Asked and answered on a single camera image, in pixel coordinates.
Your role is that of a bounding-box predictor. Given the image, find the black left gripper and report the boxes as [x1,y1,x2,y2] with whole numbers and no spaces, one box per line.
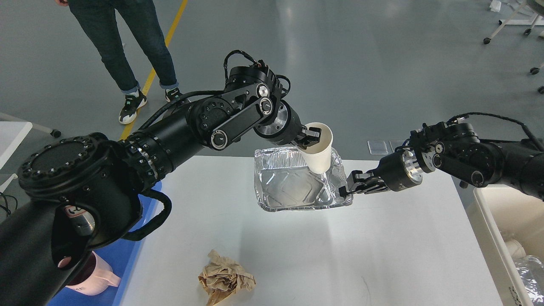
[254,100,321,150]

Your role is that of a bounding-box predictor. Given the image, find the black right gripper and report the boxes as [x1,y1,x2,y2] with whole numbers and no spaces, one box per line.
[339,150,423,198]

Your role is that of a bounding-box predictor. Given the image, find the white paper cup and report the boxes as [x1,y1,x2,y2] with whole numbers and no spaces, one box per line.
[297,122,334,174]

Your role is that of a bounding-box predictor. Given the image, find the aluminium foil tray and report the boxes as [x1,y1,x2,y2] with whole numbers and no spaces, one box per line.
[254,147,353,212]

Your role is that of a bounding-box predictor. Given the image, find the brown paper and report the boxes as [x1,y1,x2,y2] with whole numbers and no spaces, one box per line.
[198,249,257,306]

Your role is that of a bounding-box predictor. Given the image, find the pink ribbed mug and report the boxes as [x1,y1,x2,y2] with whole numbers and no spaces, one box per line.
[60,251,121,296]

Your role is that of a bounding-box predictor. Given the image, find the stainless steel rectangular tray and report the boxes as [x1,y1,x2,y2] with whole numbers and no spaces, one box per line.
[63,205,96,236]

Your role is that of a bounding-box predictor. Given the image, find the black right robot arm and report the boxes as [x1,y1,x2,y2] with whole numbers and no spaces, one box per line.
[339,113,544,200]

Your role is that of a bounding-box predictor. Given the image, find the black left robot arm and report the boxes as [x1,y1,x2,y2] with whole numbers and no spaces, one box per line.
[0,50,324,306]

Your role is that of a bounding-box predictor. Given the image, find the clear floor plate left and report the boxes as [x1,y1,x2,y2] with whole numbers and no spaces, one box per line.
[367,141,389,155]

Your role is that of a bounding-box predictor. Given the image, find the clear floor plate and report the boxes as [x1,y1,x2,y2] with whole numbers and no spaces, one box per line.
[367,141,389,155]
[389,140,407,153]

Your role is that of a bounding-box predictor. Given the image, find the clear floor plate right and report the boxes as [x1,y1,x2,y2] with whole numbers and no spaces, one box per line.
[389,140,407,153]

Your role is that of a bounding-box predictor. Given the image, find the beige plastic bin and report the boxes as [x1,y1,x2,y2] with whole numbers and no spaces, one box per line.
[465,184,544,306]

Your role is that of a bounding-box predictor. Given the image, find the white cup in bin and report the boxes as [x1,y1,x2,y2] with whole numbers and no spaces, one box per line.
[505,239,527,259]

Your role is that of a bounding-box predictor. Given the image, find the blue plastic tray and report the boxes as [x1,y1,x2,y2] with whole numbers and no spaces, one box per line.
[47,181,163,306]

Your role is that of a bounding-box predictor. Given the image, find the white rolling chair base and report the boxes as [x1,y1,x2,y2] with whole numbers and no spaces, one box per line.
[469,0,543,102]

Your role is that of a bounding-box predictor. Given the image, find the person in dark clothes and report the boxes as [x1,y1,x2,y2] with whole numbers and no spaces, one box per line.
[57,0,189,125]

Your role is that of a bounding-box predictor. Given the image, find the black cables at left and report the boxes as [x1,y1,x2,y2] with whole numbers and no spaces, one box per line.
[0,191,18,218]

